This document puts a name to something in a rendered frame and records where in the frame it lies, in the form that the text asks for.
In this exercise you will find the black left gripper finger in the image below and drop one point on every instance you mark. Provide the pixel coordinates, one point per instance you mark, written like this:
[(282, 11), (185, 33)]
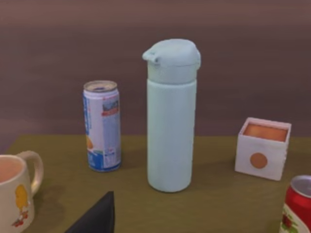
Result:
[(97, 216)]

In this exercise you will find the cream mug with yellow print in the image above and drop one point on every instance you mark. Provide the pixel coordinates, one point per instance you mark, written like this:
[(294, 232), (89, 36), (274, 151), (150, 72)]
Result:
[(14, 196)]

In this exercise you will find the blue and white drink can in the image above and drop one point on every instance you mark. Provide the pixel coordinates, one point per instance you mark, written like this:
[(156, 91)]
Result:
[(103, 128)]

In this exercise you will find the pale blue thermos bottle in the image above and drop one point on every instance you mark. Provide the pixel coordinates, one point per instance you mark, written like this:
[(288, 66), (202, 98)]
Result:
[(170, 126)]

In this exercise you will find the white square box orange dot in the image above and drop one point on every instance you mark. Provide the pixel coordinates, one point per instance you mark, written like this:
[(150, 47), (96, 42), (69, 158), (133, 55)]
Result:
[(261, 155)]

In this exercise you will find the red drink can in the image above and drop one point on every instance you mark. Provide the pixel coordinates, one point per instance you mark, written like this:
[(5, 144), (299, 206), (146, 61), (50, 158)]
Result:
[(297, 206)]

